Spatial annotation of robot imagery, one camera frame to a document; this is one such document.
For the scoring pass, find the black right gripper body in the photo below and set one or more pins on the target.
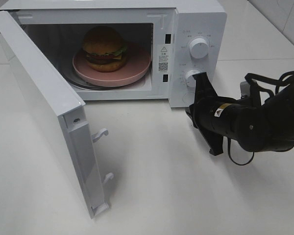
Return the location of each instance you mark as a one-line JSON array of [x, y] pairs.
[[208, 115]]

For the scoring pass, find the burger with sesame-free bun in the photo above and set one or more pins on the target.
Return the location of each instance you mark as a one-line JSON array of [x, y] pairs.
[[105, 49]]

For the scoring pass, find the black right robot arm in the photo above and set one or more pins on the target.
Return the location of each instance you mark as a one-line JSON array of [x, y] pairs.
[[261, 121]]

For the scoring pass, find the white microwave oven body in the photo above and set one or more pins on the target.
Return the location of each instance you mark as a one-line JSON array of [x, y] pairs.
[[164, 28]]

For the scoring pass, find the glass microwave turntable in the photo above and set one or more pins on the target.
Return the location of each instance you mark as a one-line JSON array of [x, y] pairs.
[[72, 77]]

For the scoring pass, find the white microwave door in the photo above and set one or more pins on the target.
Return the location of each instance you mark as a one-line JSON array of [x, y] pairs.
[[58, 111]]

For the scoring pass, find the upper white power knob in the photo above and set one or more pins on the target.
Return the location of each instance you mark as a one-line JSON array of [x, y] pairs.
[[199, 47]]

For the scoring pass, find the round door release button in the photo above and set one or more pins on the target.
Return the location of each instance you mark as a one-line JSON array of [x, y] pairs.
[[188, 98]]

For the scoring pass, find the pink round plate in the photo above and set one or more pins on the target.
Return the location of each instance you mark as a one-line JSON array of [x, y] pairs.
[[136, 66]]

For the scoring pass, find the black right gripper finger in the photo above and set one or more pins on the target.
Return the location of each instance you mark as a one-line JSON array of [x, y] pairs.
[[214, 140], [204, 89]]

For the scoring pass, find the white timer knob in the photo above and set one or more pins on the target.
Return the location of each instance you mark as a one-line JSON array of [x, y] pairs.
[[189, 79]]

